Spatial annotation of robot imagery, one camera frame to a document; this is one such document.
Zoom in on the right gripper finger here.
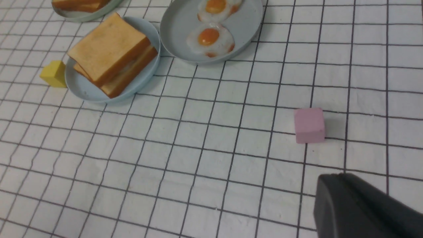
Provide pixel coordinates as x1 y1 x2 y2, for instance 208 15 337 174
313 173 423 238

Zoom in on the toast slice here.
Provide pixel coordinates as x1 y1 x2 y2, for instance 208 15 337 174
52 0 109 13
73 45 158 99
67 12 151 88

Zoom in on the pink cube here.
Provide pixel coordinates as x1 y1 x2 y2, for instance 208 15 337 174
294 107 326 144

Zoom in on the white grid tablecloth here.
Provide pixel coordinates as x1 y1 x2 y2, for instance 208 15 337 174
0 0 422 238

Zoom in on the front fried egg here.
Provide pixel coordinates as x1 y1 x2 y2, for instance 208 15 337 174
186 22 235 58

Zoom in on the fried egg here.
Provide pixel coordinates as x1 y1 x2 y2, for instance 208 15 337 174
197 0 242 23
186 22 235 58

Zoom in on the back fried egg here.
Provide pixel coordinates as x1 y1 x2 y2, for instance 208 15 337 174
197 0 242 23

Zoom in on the grey egg plate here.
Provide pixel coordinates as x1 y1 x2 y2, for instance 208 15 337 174
160 0 263 65

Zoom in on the light blue plate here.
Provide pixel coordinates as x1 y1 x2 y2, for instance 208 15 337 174
65 16 162 103

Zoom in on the grey-green bread plate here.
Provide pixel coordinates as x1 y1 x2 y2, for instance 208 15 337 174
52 0 122 22

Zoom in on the yellow cube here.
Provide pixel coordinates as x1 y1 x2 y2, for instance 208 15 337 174
39 60 67 88

